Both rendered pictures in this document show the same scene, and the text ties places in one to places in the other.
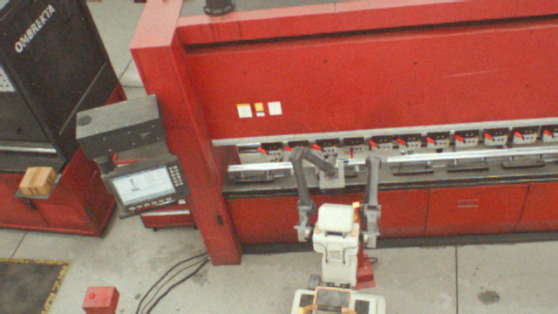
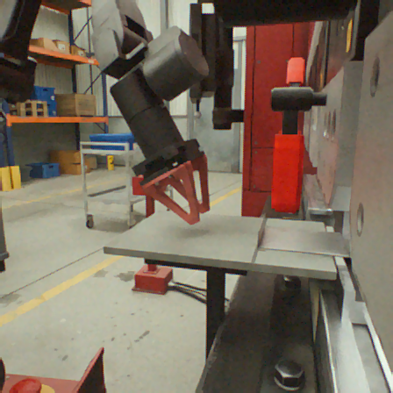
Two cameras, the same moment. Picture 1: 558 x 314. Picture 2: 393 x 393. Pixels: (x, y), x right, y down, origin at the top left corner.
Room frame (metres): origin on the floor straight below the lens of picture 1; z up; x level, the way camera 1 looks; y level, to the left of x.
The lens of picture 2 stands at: (2.76, -0.76, 1.15)
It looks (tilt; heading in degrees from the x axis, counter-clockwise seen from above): 12 degrees down; 97
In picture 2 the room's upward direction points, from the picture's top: straight up
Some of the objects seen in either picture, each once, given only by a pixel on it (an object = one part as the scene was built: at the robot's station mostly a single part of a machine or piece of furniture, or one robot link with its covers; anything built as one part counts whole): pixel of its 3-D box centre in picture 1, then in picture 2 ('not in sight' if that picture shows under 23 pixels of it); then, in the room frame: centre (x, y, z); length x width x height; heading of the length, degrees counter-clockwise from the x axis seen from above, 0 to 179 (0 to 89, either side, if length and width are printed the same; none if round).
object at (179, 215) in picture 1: (165, 180); not in sight; (3.46, 1.09, 0.50); 0.50 x 0.50 x 1.00; 81
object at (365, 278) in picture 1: (361, 271); not in sight; (2.47, -0.45, 0.06); 0.25 x 0.20 x 0.12; 0
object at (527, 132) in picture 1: (524, 130); not in sight; (2.68, -1.70, 1.18); 0.15 x 0.09 x 0.17; 81
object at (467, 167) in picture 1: (467, 167); not in sight; (2.68, -1.32, 0.89); 0.30 x 0.05 x 0.03; 81
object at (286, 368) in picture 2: not in sight; (289, 373); (2.81, -0.47, 0.91); 0.03 x 0.03 x 0.02
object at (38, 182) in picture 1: (35, 180); not in sight; (3.17, 1.97, 1.04); 0.30 x 0.26 x 0.12; 72
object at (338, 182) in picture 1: (331, 174); (225, 236); (2.74, -0.32, 1.00); 0.26 x 0.18 x 0.01; 171
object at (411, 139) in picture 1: (409, 138); not in sight; (2.80, -0.91, 1.18); 0.15 x 0.09 x 0.17; 81
